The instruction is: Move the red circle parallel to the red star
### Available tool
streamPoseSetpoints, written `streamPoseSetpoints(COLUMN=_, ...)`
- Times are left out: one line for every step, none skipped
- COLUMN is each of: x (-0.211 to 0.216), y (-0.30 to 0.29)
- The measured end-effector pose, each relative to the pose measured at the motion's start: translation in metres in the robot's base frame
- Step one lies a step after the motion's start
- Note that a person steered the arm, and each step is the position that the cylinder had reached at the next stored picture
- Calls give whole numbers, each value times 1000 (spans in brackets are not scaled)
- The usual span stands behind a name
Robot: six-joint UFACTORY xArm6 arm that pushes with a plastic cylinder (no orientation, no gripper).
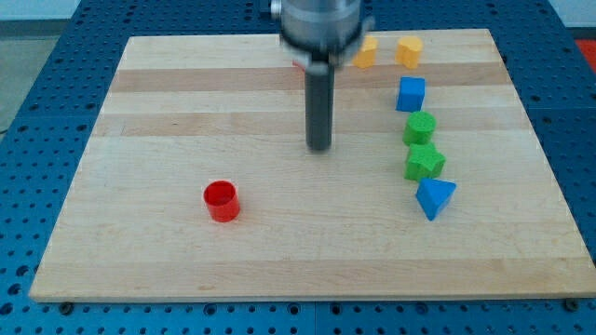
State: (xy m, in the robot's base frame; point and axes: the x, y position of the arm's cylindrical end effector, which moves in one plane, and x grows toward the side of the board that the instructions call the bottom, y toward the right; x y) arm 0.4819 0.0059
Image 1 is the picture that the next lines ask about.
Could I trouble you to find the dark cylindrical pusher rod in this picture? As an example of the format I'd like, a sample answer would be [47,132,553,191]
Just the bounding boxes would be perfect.
[305,62,334,152]

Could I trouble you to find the red star block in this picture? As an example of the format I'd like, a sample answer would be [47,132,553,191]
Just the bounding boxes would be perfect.
[291,60,305,72]

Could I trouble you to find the green star block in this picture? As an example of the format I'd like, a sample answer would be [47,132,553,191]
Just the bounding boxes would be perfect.
[404,142,446,181]

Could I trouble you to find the yellow pentagon block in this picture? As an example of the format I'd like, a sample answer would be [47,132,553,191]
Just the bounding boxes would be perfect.
[352,35,378,69]

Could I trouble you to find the yellow heart block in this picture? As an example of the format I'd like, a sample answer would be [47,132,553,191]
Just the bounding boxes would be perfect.
[395,35,424,69]

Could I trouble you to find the blue cube block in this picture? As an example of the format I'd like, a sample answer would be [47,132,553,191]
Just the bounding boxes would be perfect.
[396,76,426,112]

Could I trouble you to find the green cylinder block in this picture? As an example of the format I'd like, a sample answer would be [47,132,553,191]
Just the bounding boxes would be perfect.
[402,111,437,145]

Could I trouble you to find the wooden board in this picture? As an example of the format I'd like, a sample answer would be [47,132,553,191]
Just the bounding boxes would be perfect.
[30,29,595,302]

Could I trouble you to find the red cylinder block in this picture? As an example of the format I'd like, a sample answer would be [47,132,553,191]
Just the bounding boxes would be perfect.
[203,180,240,222]

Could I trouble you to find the blue triangle block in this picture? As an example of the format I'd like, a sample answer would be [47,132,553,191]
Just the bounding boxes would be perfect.
[415,178,457,221]

